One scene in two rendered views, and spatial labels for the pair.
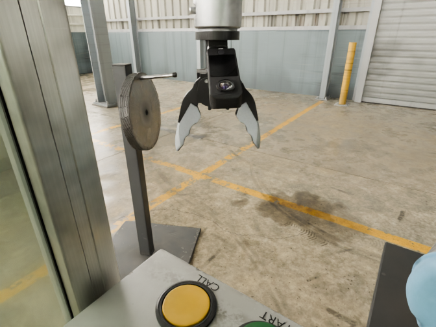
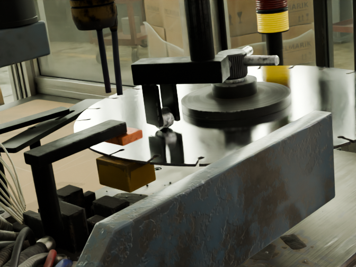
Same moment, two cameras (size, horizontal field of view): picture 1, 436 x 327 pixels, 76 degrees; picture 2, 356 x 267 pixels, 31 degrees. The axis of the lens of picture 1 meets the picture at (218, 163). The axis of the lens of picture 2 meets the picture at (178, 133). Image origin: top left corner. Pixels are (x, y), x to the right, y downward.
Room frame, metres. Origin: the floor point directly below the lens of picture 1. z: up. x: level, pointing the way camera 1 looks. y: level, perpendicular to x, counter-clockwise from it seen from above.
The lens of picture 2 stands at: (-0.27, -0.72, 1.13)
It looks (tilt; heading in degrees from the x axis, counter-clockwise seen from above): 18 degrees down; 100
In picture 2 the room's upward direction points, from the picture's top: 7 degrees counter-clockwise
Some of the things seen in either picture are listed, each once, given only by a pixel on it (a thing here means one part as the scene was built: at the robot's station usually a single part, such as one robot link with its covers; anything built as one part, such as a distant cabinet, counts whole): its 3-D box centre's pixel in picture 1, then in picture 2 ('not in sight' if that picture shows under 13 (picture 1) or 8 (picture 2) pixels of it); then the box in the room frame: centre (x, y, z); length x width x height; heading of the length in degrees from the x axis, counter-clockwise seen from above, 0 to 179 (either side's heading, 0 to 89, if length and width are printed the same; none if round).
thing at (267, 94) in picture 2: not in sight; (234, 91); (-0.32, -0.08, 0.96); 0.11 x 0.11 x 0.03
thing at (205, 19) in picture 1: (215, 17); not in sight; (0.49, 0.00, 1.13); 0.08 x 0.08 x 0.05
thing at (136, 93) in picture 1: (136, 173); not in sight; (1.20, 0.39, 0.50); 0.50 x 0.50 x 1.00; 81
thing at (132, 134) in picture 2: not in sight; (89, 172); (-0.43, -0.24, 0.95); 0.10 x 0.03 x 0.07; 55
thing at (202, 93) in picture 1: (217, 70); not in sight; (0.50, 0.00, 1.05); 0.09 x 0.08 x 0.12; 5
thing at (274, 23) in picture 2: not in sight; (272, 20); (-0.28, 0.22, 0.98); 0.05 x 0.04 x 0.03; 145
